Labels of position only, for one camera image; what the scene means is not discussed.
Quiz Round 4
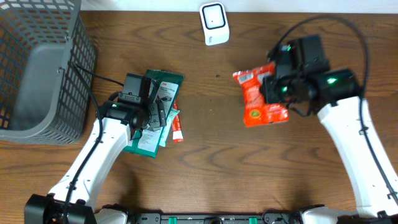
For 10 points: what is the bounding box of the white green 3M package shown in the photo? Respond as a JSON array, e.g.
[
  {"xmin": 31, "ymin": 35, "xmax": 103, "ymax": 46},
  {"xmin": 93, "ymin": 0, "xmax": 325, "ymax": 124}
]
[{"xmin": 123, "ymin": 69, "xmax": 184, "ymax": 158}]

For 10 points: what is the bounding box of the white barcode scanner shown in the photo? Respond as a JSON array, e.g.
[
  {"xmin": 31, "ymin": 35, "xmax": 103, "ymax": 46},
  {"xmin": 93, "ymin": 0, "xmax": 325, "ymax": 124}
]
[{"xmin": 199, "ymin": 2, "xmax": 230, "ymax": 46}]

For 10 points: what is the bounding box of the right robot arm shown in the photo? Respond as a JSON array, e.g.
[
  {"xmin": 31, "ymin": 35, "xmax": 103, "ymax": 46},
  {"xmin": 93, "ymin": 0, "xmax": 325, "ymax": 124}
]
[{"xmin": 260, "ymin": 69, "xmax": 397, "ymax": 223}]

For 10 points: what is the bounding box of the red tube package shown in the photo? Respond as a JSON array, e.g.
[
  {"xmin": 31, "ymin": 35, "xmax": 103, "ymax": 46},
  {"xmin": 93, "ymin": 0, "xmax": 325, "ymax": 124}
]
[{"xmin": 172, "ymin": 114, "xmax": 183, "ymax": 142}]

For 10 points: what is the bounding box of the grey plastic mesh basket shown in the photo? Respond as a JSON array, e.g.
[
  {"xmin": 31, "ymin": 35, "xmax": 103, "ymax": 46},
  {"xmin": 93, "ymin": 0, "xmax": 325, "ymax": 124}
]
[{"xmin": 1, "ymin": 0, "xmax": 97, "ymax": 145}]

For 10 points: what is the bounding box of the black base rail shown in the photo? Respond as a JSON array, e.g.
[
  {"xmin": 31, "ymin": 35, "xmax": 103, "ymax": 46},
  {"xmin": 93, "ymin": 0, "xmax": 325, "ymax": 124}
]
[{"xmin": 126, "ymin": 212, "xmax": 303, "ymax": 224}]

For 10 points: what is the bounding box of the red candy bag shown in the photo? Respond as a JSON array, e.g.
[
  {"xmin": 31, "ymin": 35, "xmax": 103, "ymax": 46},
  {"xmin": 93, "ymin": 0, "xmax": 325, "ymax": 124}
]
[{"xmin": 233, "ymin": 63, "xmax": 289, "ymax": 128}]

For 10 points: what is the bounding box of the mint green wipes pack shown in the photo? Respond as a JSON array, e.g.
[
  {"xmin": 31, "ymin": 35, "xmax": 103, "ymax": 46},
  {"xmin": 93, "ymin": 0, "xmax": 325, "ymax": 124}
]
[{"xmin": 159, "ymin": 108, "xmax": 180, "ymax": 147}]

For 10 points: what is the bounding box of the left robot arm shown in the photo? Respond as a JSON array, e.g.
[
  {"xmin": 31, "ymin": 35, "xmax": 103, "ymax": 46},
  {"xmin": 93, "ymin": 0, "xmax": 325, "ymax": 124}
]
[{"xmin": 24, "ymin": 99, "xmax": 166, "ymax": 224}]

